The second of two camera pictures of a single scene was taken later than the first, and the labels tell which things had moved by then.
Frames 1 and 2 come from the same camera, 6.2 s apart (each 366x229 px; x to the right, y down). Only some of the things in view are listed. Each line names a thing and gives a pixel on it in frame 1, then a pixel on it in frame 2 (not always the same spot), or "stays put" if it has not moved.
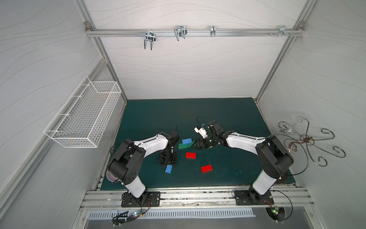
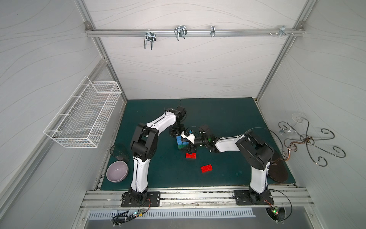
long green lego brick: x=181 y=146 stays put
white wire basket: x=82 y=120 stays put
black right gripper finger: x=199 y=144 -> x=192 y=148
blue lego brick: x=168 y=169 -> x=178 y=138
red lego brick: x=206 y=168 stays put
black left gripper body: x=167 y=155 -> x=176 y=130
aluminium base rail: x=197 y=197 stays put
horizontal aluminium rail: x=194 y=32 stays put
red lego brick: x=190 y=155 stays put
